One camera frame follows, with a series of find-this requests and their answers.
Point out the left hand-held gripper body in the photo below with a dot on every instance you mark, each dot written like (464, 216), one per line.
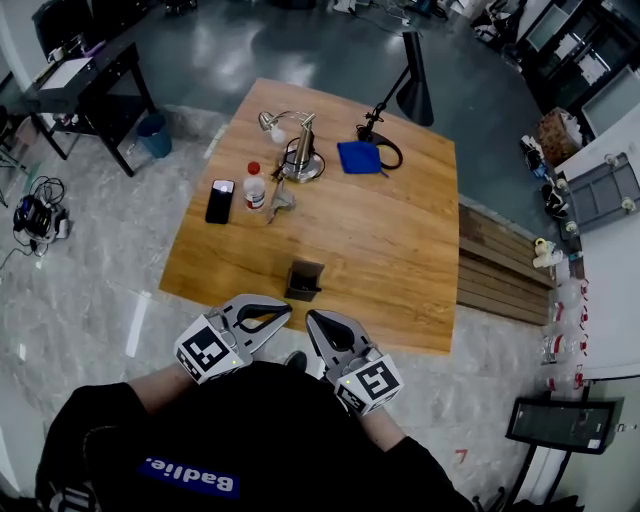
(206, 350)

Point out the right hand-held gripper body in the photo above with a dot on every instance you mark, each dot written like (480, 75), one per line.
(372, 382)

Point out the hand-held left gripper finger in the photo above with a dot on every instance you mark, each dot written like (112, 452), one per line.
(264, 336)
(265, 300)

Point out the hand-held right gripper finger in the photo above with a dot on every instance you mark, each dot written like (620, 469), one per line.
(352, 332)
(320, 345)

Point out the brown cardboard box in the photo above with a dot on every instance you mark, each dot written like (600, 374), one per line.
(301, 295)

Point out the person's left forearm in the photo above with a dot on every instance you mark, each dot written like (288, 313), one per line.
(162, 390)

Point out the person's right forearm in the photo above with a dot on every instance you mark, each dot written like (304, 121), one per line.
(381, 432)

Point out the person's black shoe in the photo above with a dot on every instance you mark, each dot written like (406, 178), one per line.
(296, 361)

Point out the person's black shirt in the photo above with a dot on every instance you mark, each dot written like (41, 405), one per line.
(235, 430)

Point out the grey metal hand tool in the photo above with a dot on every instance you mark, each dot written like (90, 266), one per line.
(281, 201)

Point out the black smartphone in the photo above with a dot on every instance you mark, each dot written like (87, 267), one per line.
(220, 202)

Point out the clear bottle with red cap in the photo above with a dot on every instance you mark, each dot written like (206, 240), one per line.
(254, 192)

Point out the silver desk lamp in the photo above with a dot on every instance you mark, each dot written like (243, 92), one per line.
(304, 150)

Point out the wooden slatted bench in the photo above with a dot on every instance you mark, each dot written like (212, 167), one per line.
(500, 285)

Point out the blue cloth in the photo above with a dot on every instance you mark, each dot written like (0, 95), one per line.
(359, 157)

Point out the row of clear plastic bottles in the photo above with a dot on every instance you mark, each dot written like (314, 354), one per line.
(556, 345)

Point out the black monitor on stand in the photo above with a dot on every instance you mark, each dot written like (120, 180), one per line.
(560, 425)

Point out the blue trash bin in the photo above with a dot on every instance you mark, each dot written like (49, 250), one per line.
(155, 137)

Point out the black desk lamp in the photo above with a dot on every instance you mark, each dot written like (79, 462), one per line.
(416, 95)

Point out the black side table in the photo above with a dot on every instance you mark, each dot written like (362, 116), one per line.
(112, 65)

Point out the brown woven basket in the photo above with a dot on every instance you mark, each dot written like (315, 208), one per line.
(557, 135)

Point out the white paper sheet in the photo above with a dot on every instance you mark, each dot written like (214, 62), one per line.
(66, 74)

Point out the white cup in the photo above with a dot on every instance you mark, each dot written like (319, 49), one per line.
(55, 54)

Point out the black storage shelf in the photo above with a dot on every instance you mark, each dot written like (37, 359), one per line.
(580, 50)

